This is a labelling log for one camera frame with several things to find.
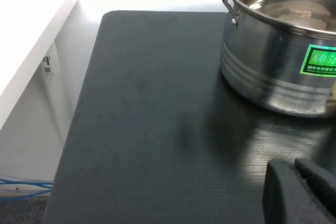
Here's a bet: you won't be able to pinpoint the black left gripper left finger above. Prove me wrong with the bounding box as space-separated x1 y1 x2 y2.
262 161 333 224

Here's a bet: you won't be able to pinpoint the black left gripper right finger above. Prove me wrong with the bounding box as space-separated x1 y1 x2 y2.
293 157 336 219

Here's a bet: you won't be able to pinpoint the printed label sticker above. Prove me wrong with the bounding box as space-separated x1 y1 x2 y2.
41 55 55 81

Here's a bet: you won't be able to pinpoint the white cabinet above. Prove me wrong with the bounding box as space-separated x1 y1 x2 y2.
0 0 79 183

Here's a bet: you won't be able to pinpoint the stainless steel pot black handles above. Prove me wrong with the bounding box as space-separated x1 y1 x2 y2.
191 0 336 119

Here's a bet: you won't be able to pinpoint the blue cable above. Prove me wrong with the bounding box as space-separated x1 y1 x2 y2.
0 178 54 200

